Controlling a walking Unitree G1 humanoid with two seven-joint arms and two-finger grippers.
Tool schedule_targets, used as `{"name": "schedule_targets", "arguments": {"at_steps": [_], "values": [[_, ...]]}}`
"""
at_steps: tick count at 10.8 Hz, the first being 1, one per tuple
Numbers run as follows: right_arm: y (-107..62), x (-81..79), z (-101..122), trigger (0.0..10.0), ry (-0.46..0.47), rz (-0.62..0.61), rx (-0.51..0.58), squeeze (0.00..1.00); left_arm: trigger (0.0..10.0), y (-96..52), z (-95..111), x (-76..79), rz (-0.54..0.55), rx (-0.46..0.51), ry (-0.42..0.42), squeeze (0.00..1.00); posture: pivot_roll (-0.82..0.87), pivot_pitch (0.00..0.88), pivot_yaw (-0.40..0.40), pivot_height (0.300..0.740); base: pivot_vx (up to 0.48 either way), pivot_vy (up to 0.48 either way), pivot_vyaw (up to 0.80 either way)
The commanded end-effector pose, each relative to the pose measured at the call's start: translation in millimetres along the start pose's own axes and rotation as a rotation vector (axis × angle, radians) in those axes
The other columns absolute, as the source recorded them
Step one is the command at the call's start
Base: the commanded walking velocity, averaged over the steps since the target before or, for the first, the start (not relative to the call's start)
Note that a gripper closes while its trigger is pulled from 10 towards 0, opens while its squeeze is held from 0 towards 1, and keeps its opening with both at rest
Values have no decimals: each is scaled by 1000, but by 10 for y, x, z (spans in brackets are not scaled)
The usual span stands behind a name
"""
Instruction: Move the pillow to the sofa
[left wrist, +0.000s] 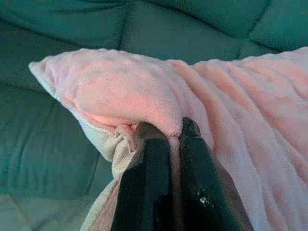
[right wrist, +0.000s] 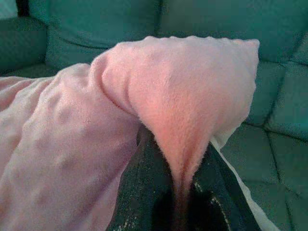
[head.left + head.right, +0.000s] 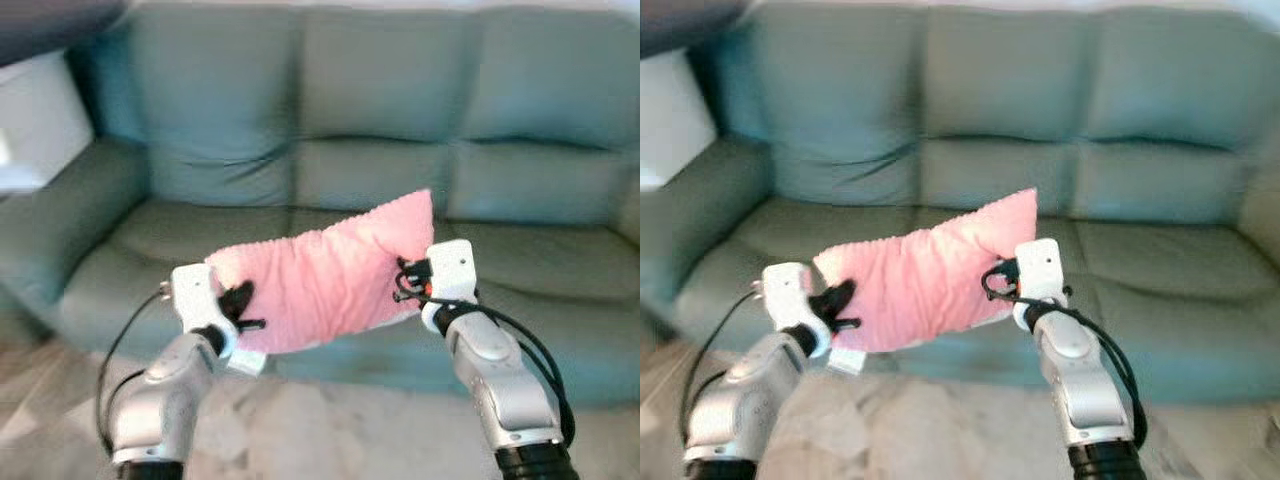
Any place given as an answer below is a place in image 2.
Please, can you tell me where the green leather sofa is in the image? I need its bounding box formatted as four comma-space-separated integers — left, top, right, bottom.
0, 0, 308, 231

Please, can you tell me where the pink dotted plush pillow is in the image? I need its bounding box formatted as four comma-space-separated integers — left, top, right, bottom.
0, 35, 280, 231

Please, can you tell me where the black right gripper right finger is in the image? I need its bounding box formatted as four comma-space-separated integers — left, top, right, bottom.
187, 141, 262, 231

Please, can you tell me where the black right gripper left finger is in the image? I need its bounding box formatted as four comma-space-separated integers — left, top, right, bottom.
112, 126, 180, 231

